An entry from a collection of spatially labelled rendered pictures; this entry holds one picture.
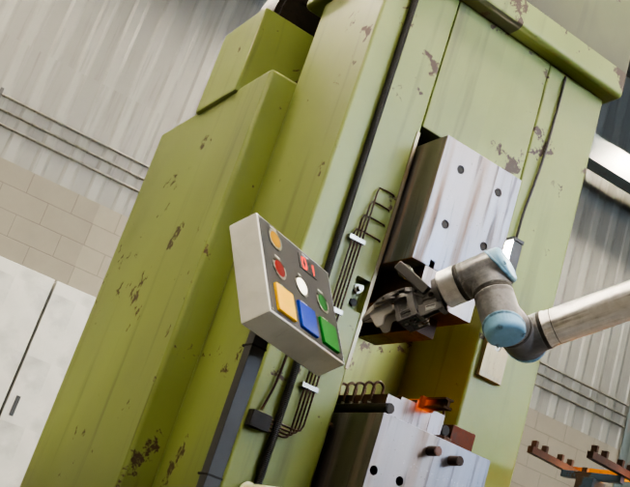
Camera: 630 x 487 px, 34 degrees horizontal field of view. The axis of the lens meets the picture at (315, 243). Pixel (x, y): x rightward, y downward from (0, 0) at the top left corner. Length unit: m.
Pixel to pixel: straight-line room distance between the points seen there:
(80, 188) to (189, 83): 1.45
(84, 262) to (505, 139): 5.83
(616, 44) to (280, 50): 1.18
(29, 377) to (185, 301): 4.78
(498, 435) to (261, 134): 1.21
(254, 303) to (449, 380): 1.05
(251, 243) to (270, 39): 1.50
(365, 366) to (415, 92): 0.89
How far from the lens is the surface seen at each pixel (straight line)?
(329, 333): 2.48
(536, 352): 2.39
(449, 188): 2.97
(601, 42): 3.69
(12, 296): 7.87
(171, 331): 3.12
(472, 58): 3.34
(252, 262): 2.34
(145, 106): 9.20
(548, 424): 10.99
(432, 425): 2.85
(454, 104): 3.24
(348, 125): 2.98
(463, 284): 2.32
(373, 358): 3.33
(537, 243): 3.36
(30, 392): 7.84
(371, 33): 3.14
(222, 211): 3.22
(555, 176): 3.47
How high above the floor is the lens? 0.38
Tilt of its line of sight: 19 degrees up
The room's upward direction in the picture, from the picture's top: 18 degrees clockwise
